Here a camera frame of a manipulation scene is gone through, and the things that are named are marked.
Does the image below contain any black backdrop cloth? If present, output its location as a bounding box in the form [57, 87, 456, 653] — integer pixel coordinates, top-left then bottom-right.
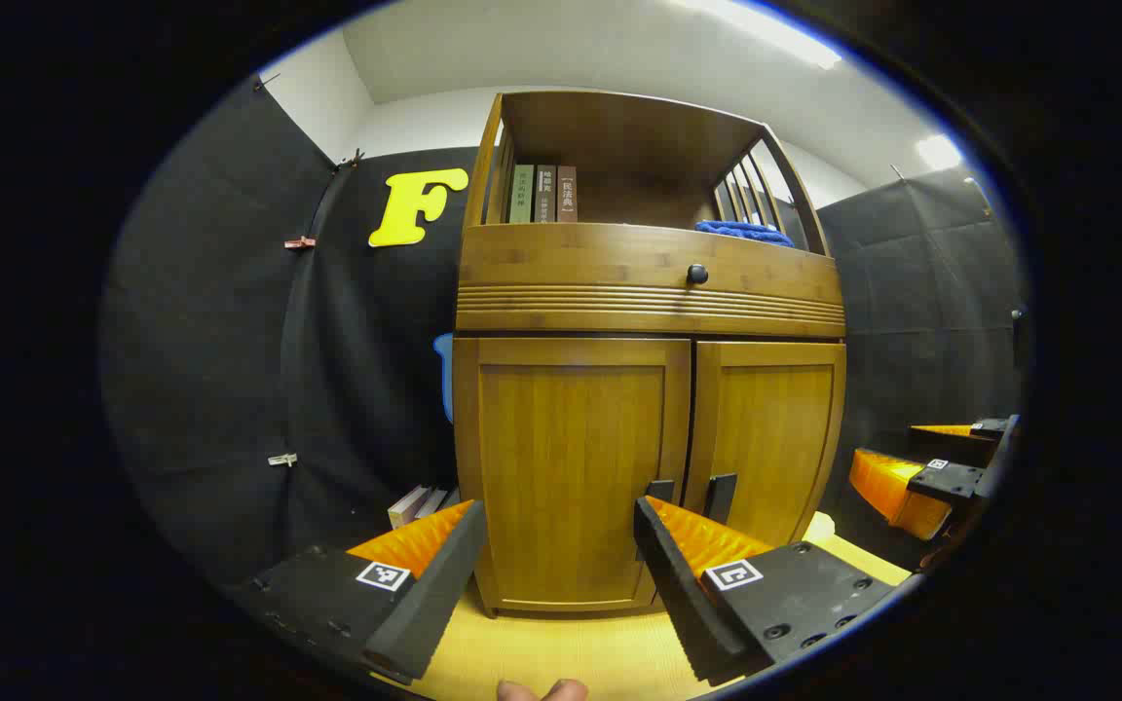
[98, 73, 1029, 587]

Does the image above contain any blue cloth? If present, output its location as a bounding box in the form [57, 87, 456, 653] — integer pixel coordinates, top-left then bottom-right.
[695, 220, 795, 248]

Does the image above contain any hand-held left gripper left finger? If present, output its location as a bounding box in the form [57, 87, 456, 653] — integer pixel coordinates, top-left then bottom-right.
[230, 499, 489, 684]

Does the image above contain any wooden cabinet door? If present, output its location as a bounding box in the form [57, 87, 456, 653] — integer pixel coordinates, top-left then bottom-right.
[683, 341, 847, 548]
[454, 337, 692, 614]

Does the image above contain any wooden double-door shoe cabinet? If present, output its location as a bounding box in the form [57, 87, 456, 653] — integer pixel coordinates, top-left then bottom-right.
[452, 90, 849, 616]

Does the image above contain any black right door handle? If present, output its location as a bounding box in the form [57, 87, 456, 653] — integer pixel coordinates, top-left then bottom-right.
[705, 473, 738, 528]

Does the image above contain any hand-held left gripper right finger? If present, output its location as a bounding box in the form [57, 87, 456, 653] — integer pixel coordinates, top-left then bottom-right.
[633, 495, 898, 687]

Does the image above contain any green book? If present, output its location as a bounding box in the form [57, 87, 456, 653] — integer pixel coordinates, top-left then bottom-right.
[508, 164, 535, 224]

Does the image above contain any grey book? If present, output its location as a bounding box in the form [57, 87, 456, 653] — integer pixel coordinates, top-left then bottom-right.
[417, 486, 462, 522]

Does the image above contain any small ceiling light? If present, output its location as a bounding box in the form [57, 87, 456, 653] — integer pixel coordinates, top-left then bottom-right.
[915, 134, 963, 171]

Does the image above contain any wooden cabinet drawer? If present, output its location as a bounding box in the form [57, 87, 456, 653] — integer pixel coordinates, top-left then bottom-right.
[455, 222, 847, 340]

